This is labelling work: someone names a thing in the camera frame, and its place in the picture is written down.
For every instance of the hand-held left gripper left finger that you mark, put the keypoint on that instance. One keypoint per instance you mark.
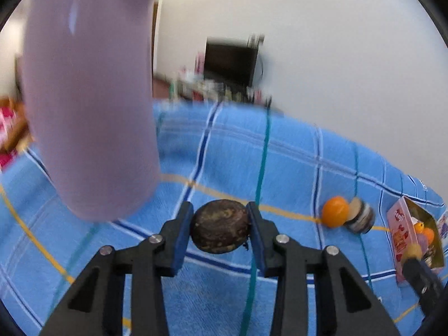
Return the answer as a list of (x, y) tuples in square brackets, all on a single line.
[(180, 238)]

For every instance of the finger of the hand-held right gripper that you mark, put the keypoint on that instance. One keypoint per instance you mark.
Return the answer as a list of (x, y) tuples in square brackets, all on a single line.
[(421, 283)]

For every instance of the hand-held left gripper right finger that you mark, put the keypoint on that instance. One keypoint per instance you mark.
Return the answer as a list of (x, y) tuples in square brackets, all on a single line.
[(257, 238)]

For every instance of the dark brown wrinkled fruit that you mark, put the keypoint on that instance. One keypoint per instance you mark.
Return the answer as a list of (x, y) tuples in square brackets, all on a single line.
[(220, 225)]

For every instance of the pink tin box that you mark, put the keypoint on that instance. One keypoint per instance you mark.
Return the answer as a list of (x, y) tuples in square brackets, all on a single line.
[(399, 245)]

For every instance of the blue checked blanket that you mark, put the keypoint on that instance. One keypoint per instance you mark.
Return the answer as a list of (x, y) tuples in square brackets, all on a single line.
[(297, 168)]

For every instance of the white television stand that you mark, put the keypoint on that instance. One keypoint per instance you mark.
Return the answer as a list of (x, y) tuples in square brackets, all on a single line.
[(217, 91)]

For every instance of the purple electric kettle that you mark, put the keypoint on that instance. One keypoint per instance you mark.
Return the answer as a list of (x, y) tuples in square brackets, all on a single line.
[(91, 94)]

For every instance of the black television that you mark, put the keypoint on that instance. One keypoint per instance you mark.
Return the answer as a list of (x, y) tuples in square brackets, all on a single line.
[(231, 61)]

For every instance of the brown leather sofa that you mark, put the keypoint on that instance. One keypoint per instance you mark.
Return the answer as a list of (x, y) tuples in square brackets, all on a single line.
[(19, 129)]

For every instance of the brown wooden door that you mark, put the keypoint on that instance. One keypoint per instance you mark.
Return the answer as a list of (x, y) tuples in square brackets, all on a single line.
[(155, 35)]

